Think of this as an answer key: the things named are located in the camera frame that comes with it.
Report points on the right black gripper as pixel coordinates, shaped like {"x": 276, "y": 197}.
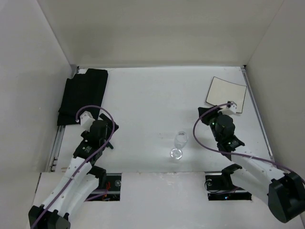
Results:
{"x": 205, "y": 114}

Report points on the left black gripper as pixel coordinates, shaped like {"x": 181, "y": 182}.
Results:
{"x": 110, "y": 122}

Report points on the square white plate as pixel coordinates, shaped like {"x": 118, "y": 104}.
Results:
{"x": 222, "y": 91}

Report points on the clear wine glass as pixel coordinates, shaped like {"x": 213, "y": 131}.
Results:
{"x": 180, "y": 142}

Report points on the black cloth placemat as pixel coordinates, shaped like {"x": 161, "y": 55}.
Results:
{"x": 82, "y": 90}

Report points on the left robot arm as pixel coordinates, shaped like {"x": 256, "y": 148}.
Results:
{"x": 81, "y": 178}

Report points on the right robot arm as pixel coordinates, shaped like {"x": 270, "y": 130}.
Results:
{"x": 280, "y": 188}

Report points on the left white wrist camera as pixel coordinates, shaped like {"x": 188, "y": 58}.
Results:
{"x": 86, "y": 120}

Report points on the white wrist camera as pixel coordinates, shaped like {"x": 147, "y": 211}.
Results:
{"x": 232, "y": 107}
{"x": 86, "y": 120}

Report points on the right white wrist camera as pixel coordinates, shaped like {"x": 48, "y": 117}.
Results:
{"x": 232, "y": 107}

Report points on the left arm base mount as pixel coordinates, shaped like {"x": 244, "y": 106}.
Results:
{"x": 110, "y": 190}

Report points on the right aluminium table rail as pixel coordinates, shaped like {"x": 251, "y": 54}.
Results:
{"x": 243, "y": 69}

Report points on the aluminium table rail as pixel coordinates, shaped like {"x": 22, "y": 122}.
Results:
{"x": 243, "y": 69}
{"x": 60, "y": 130}

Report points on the left aluminium table rail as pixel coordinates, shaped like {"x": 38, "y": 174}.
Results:
{"x": 60, "y": 130}

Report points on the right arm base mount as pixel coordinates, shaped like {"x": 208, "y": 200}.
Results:
{"x": 218, "y": 190}

